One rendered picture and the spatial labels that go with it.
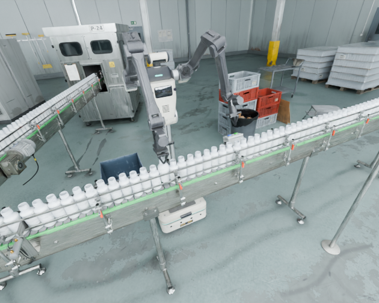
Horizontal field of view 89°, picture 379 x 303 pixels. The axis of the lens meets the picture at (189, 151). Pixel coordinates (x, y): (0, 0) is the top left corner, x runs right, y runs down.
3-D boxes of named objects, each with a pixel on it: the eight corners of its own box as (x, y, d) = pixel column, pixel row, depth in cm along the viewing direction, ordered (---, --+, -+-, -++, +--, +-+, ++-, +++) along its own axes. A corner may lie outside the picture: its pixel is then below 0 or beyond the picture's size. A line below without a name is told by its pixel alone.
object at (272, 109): (256, 119, 386) (257, 109, 374) (242, 113, 417) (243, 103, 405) (278, 112, 408) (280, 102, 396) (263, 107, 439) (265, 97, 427)
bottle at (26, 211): (44, 228, 101) (28, 206, 92) (30, 233, 99) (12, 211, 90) (46, 219, 105) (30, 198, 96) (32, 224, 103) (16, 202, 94)
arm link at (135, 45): (139, 24, 97) (118, 25, 94) (147, 48, 97) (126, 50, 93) (136, 72, 140) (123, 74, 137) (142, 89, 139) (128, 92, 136)
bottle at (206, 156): (209, 166, 137) (209, 146, 128) (212, 171, 132) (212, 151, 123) (201, 169, 135) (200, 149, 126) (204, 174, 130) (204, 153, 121)
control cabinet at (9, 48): (31, 103, 648) (-3, 38, 545) (46, 102, 651) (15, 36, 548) (15, 112, 579) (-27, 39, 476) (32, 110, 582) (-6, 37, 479)
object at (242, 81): (233, 93, 319) (234, 79, 307) (218, 88, 349) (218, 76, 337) (259, 86, 344) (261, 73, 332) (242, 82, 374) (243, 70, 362)
